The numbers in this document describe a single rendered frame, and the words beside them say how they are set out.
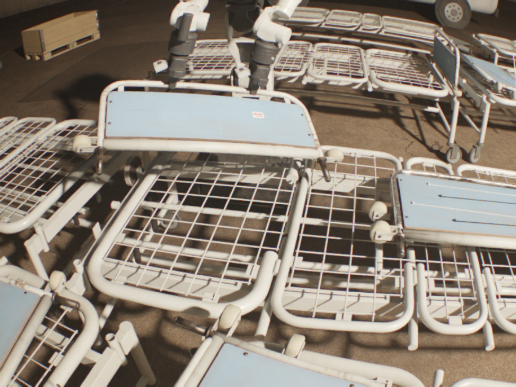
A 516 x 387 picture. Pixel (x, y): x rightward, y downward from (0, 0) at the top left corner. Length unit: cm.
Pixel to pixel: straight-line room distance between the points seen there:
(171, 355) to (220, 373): 78
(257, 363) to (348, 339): 82
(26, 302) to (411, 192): 122
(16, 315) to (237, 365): 61
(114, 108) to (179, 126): 22
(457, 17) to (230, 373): 839
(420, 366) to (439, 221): 60
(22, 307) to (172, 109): 78
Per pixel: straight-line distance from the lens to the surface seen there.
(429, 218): 131
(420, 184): 149
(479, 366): 172
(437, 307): 123
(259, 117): 147
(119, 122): 132
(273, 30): 146
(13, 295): 123
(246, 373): 87
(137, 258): 159
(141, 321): 177
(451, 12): 874
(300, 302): 120
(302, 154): 145
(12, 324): 116
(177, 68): 142
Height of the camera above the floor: 132
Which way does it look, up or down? 35 degrees down
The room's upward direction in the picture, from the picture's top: 3 degrees counter-clockwise
